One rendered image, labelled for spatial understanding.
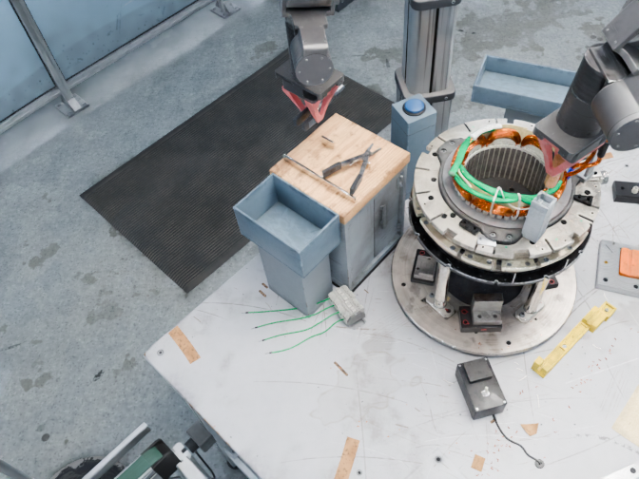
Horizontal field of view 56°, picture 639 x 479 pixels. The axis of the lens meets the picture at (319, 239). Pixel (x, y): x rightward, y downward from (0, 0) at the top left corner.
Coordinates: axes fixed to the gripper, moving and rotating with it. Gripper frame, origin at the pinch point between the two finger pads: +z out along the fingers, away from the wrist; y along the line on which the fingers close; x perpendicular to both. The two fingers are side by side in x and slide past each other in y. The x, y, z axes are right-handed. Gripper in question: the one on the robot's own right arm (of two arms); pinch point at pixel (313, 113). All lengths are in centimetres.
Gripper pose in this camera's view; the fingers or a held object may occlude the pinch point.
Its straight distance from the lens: 110.4
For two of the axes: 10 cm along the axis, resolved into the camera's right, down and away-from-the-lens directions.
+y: 7.6, 5.0, -4.2
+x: 6.5, -6.4, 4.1
